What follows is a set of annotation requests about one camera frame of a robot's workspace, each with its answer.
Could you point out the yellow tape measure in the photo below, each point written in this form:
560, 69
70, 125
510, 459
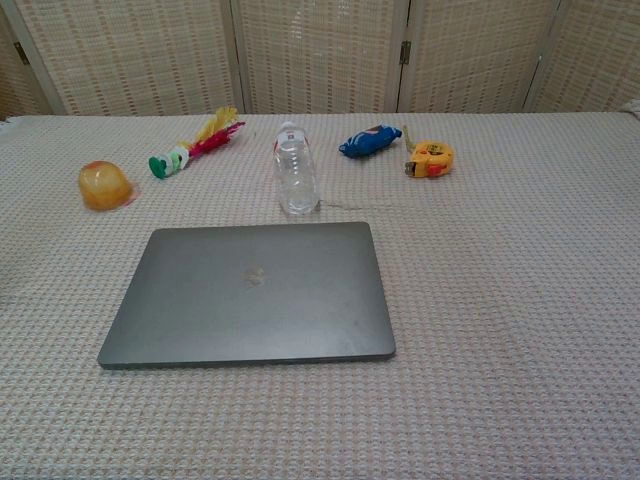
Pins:
431, 157

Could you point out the blue snack packet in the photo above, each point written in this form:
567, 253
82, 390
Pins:
371, 140

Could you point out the clear plastic water bottle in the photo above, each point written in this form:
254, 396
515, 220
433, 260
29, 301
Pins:
296, 170

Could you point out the silver grey laptop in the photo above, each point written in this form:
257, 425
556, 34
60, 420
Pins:
250, 295

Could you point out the orange jelly cup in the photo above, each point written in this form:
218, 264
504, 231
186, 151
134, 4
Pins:
104, 186

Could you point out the colourful feather shuttlecock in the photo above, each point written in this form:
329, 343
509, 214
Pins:
200, 142

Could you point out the woven folding screen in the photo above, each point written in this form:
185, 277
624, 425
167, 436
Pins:
320, 55

